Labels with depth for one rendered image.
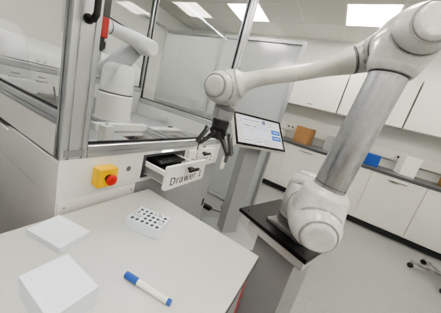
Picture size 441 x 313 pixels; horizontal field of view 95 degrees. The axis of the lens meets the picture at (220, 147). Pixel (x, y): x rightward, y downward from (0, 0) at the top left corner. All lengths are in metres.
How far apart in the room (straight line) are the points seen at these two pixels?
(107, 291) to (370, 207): 3.53
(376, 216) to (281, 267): 2.92
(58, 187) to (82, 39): 0.46
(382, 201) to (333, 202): 3.07
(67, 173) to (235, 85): 0.62
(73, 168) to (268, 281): 0.91
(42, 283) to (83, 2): 0.68
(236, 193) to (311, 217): 1.31
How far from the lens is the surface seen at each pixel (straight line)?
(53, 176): 0.85
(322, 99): 3.99
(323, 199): 0.71
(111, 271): 0.67
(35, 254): 0.74
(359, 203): 3.76
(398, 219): 3.87
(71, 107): 0.77
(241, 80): 0.72
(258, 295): 1.17
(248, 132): 1.73
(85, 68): 0.76
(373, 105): 0.72
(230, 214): 2.05
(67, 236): 0.75
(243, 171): 1.87
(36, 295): 0.58
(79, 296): 0.57
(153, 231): 0.75
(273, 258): 1.04
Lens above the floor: 1.24
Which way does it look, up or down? 12 degrees down
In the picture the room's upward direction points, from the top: 15 degrees clockwise
